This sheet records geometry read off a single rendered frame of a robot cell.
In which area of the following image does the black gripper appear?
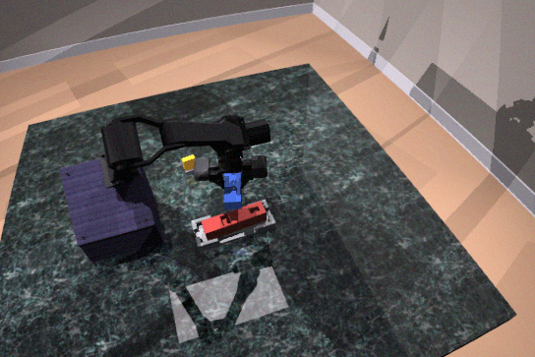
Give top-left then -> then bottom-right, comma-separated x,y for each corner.
194,151 -> 268,190

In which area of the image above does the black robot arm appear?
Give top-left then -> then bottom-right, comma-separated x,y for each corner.
98,114 -> 270,189

